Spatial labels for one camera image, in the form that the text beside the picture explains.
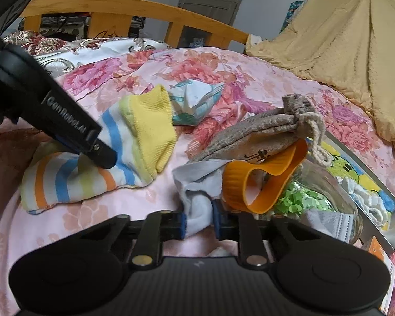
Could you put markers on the beige blanket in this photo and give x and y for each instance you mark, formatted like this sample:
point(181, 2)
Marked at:
point(348, 39)

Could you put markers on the white gold patterned cloth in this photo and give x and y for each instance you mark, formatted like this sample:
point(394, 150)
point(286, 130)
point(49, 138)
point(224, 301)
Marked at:
point(95, 51)

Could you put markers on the metal box with cartoon print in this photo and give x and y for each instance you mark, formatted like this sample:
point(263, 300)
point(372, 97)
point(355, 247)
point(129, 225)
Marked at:
point(348, 170)

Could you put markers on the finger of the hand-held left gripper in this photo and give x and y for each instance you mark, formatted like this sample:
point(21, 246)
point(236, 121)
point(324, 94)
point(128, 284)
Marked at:
point(102, 155)

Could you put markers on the wooden bed headboard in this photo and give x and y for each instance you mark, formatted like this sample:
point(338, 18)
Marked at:
point(118, 6)

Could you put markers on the striped sock with yellow cuff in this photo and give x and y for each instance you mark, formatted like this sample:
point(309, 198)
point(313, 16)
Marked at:
point(69, 177)

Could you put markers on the grey door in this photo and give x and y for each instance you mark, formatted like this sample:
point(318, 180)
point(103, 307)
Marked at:
point(210, 10)

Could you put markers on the glass jar with green bits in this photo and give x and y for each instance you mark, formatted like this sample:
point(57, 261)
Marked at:
point(302, 200)

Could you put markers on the orange white carton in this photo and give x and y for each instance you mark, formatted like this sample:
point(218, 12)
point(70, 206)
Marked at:
point(378, 254)

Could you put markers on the white teal plastic packet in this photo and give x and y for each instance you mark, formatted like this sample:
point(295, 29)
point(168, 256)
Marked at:
point(192, 96)

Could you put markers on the brown knit sock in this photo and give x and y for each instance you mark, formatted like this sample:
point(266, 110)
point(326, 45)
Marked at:
point(236, 138)

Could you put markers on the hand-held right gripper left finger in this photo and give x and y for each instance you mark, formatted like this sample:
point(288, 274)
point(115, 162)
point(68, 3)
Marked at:
point(183, 226)

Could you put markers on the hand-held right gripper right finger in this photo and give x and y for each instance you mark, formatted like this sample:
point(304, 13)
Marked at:
point(217, 221)

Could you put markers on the grey white face mask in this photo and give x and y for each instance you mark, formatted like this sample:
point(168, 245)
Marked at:
point(335, 225)

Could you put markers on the grey white sock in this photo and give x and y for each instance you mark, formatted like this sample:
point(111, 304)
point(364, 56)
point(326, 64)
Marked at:
point(197, 200)

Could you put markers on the pink floral quilt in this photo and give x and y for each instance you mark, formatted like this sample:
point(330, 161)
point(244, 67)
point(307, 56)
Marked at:
point(250, 72)

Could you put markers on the colourful wall poster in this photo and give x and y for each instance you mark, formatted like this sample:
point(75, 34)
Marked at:
point(291, 13)

